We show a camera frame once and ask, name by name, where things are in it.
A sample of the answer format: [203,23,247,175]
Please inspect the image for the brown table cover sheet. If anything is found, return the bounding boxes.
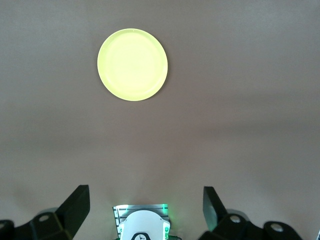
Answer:
[0,0,320,240]

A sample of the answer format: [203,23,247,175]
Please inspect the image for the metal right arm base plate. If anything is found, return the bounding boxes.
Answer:
[112,203,171,240]

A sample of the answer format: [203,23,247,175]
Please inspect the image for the yellow round plate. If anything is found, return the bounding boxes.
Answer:
[96,28,169,102]

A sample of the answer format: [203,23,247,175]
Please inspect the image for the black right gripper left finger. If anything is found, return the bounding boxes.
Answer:
[0,184,91,240]

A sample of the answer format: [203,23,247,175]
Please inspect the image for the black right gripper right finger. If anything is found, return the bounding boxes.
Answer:
[199,186,304,240]

